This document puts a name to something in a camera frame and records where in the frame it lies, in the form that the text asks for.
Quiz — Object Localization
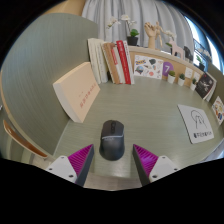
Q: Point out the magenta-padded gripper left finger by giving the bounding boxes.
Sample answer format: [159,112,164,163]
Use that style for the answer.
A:
[45,144,95,188]

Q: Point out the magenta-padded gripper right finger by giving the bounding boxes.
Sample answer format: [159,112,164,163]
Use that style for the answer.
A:
[132,144,181,187]

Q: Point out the dark grey computer mouse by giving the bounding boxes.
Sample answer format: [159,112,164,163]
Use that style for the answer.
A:
[98,119,125,162]

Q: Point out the white line-drawing mouse pad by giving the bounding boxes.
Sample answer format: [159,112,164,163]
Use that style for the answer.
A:
[177,103,215,145]

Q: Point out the beige thick book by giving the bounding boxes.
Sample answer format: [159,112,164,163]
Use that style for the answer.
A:
[52,61,101,124]

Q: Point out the small plant in white pot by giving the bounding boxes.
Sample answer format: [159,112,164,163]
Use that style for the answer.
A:
[177,73,186,87]
[167,70,177,85]
[189,78,198,92]

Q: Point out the black cover book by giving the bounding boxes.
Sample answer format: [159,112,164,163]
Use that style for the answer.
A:
[194,71,217,100]

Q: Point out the purple round number sign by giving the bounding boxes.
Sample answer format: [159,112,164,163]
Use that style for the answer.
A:
[162,61,175,81]

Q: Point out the white sticker picture card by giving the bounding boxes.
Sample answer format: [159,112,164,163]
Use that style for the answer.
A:
[133,54,165,80]

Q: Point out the wooden desk shelf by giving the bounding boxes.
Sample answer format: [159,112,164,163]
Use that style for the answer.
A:
[128,45,208,84]

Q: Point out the green felt desk partition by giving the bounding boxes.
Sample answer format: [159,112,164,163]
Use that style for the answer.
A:
[1,13,99,156]
[206,61,224,98]

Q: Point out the white thick book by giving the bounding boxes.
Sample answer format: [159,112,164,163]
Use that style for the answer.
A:
[87,37,109,85]

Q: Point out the brown book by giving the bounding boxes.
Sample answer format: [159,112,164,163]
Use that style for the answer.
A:
[101,41,121,85]

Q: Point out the black wooden horse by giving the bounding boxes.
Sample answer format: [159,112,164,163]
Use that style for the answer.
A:
[183,45,194,63]

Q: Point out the white orchid plant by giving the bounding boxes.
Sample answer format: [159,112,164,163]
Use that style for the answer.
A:
[164,29,178,54]

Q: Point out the wooden artist mannequin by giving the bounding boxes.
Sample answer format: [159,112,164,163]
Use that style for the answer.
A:
[154,21,168,44]

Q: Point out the dark-framed window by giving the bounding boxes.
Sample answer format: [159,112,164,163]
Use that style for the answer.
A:
[184,16,223,73]

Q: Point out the grey white curtain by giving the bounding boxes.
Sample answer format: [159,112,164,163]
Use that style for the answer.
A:
[81,0,198,51]

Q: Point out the white wall socket plate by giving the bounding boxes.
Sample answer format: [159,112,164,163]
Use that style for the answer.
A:
[184,67,194,79]
[194,71,203,83]

